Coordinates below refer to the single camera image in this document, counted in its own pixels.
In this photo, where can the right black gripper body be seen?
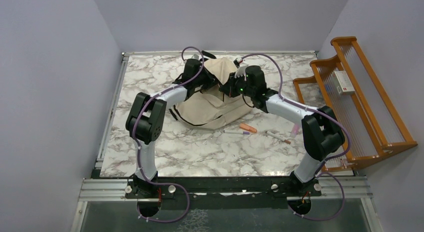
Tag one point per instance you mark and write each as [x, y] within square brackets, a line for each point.
[237, 86]

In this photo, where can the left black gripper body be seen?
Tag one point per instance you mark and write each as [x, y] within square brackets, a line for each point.
[204, 80]

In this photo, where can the cream canvas backpack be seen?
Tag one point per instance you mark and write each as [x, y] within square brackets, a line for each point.
[211, 109]

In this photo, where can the orange highlighter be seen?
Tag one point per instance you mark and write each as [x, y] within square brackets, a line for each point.
[248, 128]

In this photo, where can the purple capped marker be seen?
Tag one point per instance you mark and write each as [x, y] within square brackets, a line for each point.
[237, 132]

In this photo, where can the brown white marker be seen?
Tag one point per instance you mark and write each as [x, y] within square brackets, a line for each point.
[278, 137]

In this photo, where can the pink highlighter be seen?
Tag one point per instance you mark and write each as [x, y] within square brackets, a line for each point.
[294, 131]

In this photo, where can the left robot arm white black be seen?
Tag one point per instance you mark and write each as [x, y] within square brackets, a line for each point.
[146, 118]

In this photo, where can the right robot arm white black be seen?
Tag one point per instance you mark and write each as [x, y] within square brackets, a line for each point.
[322, 133]

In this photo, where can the small white box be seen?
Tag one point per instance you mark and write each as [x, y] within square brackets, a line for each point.
[342, 82]

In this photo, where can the wooden shelf rack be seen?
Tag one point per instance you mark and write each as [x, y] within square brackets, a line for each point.
[376, 129]

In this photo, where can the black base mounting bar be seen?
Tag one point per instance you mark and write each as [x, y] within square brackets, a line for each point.
[206, 193]

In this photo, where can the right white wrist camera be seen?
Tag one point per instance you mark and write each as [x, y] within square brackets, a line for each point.
[241, 68]

